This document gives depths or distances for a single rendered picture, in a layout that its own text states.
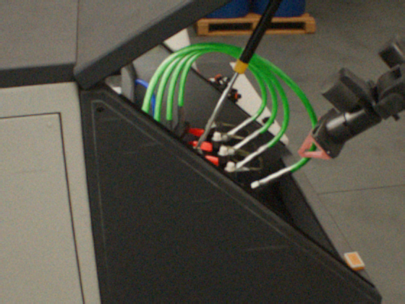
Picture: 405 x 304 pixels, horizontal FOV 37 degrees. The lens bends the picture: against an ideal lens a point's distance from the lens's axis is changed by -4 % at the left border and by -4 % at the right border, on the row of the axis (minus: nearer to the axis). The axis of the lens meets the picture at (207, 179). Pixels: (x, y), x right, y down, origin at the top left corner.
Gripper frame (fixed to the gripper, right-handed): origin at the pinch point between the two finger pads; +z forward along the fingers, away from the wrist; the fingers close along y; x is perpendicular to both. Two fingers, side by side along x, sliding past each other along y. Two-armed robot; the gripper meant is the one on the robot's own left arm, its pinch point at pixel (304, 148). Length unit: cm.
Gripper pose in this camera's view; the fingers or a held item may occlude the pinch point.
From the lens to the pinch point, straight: 132.3
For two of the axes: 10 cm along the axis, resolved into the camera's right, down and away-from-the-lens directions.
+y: -4.6, 6.1, -6.4
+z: -5.7, 3.5, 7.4
